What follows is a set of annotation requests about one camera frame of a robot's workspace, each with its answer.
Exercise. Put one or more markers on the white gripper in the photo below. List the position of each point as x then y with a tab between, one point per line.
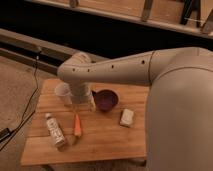
81	96

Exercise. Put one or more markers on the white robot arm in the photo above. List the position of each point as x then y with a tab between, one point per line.
179	107

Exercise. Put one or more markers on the translucent plastic cup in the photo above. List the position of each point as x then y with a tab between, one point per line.
63	93

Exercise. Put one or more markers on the orange carrot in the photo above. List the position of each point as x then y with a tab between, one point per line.
77	126

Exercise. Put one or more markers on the white labelled bottle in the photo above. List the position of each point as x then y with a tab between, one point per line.
55	131

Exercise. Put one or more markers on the wooden slatted table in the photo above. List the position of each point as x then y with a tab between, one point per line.
104	138

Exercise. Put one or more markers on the white sponge block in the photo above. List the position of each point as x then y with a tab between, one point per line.
127	117

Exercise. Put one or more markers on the purple bowl with handle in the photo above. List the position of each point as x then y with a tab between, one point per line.
105	100

